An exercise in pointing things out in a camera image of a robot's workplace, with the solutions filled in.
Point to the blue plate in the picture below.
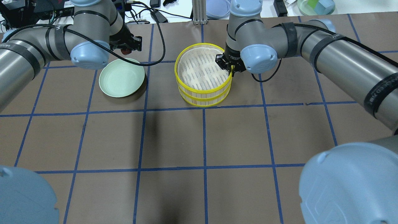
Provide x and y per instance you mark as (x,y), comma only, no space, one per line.
(217,9)

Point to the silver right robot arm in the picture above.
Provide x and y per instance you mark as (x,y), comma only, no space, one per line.
(364,74)

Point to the blue sponge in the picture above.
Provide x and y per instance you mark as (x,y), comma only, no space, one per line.
(325,6)

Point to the light green plate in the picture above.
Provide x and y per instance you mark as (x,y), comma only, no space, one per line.
(121,79)

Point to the aluminium frame post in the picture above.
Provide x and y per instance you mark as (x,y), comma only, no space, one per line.
(199,12)

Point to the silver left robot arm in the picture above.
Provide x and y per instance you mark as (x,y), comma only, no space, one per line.
(97,30)

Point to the clear green bowl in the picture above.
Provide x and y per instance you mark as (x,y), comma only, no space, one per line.
(306,10)

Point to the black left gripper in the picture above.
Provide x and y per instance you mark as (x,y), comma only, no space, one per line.
(122,37)

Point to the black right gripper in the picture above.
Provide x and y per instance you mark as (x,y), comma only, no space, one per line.
(231,56)

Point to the black power adapter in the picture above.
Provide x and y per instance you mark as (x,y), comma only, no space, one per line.
(280,8)

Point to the green sponge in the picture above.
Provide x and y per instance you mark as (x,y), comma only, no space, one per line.
(312,3)

